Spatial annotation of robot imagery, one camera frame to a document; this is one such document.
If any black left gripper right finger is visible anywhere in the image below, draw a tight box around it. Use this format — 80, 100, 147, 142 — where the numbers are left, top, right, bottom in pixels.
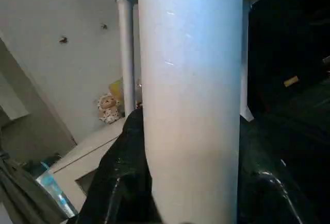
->
236, 115, 330, 224

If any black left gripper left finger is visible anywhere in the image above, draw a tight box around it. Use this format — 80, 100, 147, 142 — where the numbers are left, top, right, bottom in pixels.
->
66, 106, 158, 224

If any white glass door cabinet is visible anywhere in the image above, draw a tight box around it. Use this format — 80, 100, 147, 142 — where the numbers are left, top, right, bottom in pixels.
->
47, 115, 129, 217

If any black work mat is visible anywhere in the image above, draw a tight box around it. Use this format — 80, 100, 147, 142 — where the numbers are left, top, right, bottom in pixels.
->
247, 80, 330, 183

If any cyan plastic item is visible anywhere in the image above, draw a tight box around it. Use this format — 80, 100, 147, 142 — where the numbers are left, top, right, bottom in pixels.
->
35, 168, 73, 220

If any small white figurine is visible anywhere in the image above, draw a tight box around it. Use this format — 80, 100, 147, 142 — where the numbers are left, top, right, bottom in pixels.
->
97, 93, 122, 125

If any yellow green toy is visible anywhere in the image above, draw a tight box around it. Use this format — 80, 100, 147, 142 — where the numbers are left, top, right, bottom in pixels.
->
107, 78, 126, 104

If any tan label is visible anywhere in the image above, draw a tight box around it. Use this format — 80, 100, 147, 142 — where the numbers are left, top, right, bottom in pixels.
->
283, 75, 301, 88

